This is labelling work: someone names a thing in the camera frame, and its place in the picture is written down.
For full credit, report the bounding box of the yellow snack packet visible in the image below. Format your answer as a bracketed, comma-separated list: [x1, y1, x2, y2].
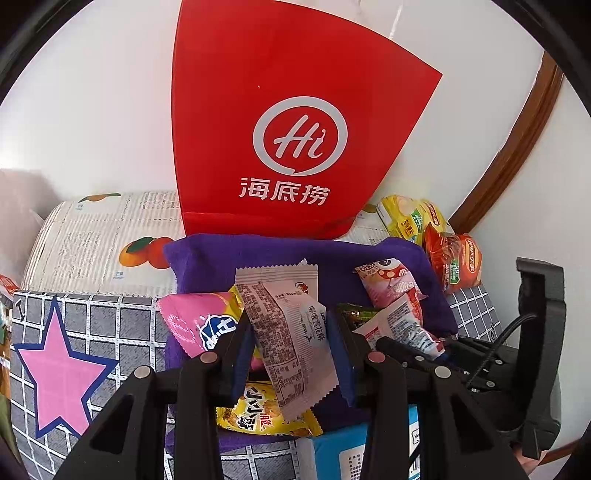
[216, 378, 324, 437]

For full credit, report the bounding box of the pale pink snack packet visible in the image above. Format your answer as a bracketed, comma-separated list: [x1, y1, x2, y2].
[235, 259, 340, 423]

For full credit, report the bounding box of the red paper bag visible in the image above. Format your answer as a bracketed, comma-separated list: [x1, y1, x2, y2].
[171, 0, 443, 241]

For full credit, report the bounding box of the blue tissue box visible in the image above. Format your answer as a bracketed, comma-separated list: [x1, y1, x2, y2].
[298, 404, 423, 480]

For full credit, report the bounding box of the pink panda snack packet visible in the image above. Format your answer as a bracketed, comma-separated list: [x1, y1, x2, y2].
[355, 257, 428, 309]

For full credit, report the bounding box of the purple towel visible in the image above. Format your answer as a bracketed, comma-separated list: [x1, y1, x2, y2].
[164, 233, 459, 457]

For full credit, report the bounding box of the orange chips bag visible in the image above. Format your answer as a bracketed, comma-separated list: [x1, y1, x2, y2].
[424, 223, 483, 295]

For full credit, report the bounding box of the black cable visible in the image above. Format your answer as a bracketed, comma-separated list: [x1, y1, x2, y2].
[466, 314, 539, 388]

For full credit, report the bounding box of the fruit print sheet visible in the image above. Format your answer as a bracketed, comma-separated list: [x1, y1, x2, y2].
[21, 191, 384, 298]

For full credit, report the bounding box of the pink paper star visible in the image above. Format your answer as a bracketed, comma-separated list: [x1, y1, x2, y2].
[13, 295, 120, 439]

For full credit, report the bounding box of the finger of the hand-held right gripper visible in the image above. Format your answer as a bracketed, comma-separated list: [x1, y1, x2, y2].
[443, 339, 490, 370]
[376, 337, 444, 372]

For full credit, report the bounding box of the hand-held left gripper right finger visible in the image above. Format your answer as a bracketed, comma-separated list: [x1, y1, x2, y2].
[329, 316, 532, 480]

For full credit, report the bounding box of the grey checked bedsheet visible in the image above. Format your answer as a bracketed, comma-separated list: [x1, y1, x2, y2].
[9, 281, 504, 480]

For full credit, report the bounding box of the yellow chips bag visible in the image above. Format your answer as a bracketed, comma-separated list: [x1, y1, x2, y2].
[376, 195, 451, 245]

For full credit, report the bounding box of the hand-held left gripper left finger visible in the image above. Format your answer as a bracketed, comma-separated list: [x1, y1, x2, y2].
[53, 318, 254, 480]

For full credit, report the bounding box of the white and red snack packet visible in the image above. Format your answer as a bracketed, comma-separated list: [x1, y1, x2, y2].
[355, 292, 446, 361]

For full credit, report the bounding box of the green snack packet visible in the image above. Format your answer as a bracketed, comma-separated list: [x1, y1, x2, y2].
[336, 302, 382, 333]

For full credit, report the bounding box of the pink packet with blue print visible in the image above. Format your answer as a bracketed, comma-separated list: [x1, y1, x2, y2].
[157, 291, 264, 372]

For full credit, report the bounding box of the brown wooden door frame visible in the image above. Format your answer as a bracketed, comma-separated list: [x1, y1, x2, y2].
[447, 51, 564, 235]

